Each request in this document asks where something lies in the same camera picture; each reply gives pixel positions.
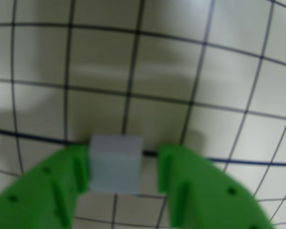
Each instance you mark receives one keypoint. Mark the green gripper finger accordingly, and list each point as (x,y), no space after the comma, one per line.
(33,195)
(209,198)

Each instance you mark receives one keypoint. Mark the white cube stone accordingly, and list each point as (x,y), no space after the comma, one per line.
(115,167)

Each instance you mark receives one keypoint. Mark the white folding go board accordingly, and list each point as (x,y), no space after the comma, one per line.
(157,71)

